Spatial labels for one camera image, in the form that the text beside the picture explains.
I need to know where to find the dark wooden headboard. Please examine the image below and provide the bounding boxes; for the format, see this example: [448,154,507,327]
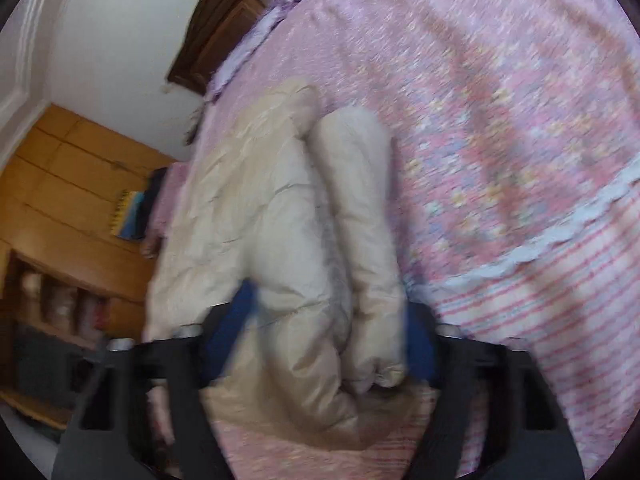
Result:
[166,0,296,97]

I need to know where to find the beige quilted down jacket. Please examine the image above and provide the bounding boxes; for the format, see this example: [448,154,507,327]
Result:
[142,77,416,453]

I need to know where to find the blue and yellow bag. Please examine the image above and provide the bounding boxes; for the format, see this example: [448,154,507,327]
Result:
[110,189,148,242]

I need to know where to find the wooden open shelf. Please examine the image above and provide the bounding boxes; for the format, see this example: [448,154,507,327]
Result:
[0,240,151,433]

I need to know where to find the bed with pink floral bedspread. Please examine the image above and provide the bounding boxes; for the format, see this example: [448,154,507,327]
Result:
[150,0,640,480]

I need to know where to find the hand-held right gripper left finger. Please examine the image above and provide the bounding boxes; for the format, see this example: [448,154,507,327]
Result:
[50,281,262,480]

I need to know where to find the yellow wooden wardrobe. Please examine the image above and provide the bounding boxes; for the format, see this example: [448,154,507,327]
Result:
[0,104,177,311]

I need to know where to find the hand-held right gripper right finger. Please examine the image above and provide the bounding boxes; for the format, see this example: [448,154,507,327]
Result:
[399,301,586,480]

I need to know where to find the pink floral cloth cover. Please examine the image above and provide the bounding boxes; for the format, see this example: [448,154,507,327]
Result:
[140,162,190,260]

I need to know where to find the dark clothing bundle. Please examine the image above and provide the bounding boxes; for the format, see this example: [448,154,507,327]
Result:
[135,167,171,241]

